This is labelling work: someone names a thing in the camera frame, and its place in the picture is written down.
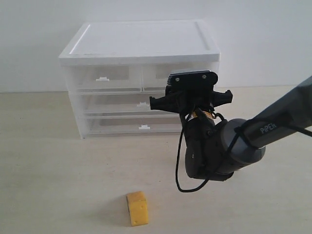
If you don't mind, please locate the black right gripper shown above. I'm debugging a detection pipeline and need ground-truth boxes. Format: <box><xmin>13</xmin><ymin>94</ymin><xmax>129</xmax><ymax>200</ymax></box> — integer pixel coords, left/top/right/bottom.
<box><xmin>149</xmin><ymin>86</ymin><xmax>233</xmax><ymax>114</ymax></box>

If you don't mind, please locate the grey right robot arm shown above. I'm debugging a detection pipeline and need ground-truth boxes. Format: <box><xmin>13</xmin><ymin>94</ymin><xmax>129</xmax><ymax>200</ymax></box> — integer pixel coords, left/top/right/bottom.
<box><xmin>150</xmin><ymin>71</ymin><xmax>312</xmax><ymax>181</ymax></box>

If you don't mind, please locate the clear middle wide drawer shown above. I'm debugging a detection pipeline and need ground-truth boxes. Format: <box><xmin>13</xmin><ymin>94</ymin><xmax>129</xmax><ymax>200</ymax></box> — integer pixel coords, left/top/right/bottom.
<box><xmin>78</xmin><ymin>91</ymin><xmax>181</xmax><ymax>115</ymax></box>

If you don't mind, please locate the clear wide drawer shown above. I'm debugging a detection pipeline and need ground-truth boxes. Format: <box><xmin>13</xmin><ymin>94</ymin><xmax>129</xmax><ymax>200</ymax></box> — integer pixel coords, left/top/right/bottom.
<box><xmin>83</xmin><ymin>115</ymin><xmax>182</xmax><ymax>135</ymax></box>
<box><xmin>78</xmin><ymin>91</ymin><xmax>181</xmax><ymax>115</ymax></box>

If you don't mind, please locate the white plastic drawer cabinet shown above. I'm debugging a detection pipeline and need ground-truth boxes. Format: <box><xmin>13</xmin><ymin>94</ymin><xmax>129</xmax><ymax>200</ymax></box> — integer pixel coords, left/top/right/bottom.
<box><xmin>59</xmin><ymin>20</ymin><xmax>220</xmax><ymax>138</ymax></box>

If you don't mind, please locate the clear bottom wide drawer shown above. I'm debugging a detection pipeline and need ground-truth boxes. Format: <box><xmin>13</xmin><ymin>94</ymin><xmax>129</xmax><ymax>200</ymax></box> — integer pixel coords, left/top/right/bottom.
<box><xmin>83</xmin><ymin>115</ymin><xmax>182</xmax><ymax>135</ymax></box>

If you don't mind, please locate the yellow cheese wedge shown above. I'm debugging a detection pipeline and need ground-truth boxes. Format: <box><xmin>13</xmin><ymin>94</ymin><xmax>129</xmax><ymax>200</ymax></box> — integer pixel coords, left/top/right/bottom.
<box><xmin>126</xmin><ymin>191</ymin><xmax>149</xmax><ymax>227</ymax></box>

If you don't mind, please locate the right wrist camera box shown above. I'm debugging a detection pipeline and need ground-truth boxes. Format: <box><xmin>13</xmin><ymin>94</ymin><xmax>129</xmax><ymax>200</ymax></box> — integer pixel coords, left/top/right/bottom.
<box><xmin>166</xmin><ymin>70</ymin><xmax>218</xmax><ymax>92</ymax></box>

